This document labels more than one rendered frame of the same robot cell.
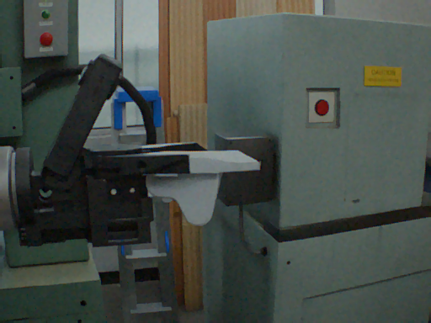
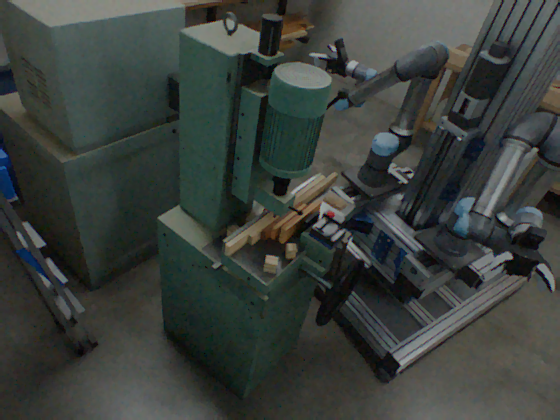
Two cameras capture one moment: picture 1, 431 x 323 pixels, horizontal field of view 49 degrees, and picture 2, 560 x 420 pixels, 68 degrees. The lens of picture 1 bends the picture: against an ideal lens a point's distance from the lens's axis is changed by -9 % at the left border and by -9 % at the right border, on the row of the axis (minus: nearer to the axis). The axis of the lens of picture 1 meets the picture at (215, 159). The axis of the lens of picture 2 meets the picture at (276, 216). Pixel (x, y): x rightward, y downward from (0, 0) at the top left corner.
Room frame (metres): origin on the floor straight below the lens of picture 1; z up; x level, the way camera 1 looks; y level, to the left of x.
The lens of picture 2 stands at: (1.86, 1.63, 1.99)
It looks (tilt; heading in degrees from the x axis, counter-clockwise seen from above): 42 degrees down; 231
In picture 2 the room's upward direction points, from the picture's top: 12 degrees clockwise
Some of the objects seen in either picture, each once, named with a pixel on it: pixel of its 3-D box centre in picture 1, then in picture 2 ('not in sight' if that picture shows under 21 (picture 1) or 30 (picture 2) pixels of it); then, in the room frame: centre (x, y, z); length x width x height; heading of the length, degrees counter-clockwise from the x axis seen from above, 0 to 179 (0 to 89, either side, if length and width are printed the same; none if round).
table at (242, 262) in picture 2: not in sight; (303, 238); (1.03, 0.81, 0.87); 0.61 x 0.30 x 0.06; 20
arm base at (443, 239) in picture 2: not in sight; (455, 235); (0.41, 1.05, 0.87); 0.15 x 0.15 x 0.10
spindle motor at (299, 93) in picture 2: not in sight; (293, 122); (1.13, 0.73, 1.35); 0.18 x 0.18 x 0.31
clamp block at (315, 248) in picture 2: not in sight; (324, 242); (1.00, 0.89, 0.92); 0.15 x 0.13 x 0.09; 20
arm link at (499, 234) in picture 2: not in sight; (505, 244); (0.59, 1.28, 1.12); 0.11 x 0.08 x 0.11; 118
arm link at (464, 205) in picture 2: not in sight; (469, 216); (0.41, 1.06, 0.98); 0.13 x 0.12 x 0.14; 118
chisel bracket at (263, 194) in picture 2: not in sight; (273, 198); (1.14, 0.71, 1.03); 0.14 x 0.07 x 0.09; 110
